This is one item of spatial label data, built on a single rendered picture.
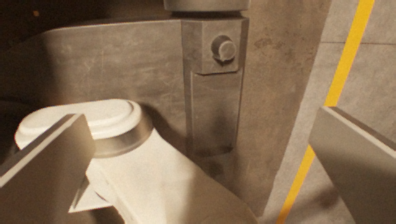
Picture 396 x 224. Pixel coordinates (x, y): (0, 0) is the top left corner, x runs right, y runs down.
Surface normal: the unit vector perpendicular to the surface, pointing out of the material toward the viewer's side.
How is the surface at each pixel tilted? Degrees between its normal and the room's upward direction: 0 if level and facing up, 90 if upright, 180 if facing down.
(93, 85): 0
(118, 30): 0
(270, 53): 0
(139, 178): 90
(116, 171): 90
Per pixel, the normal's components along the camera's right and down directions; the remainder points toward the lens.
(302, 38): 0.23, 0.50
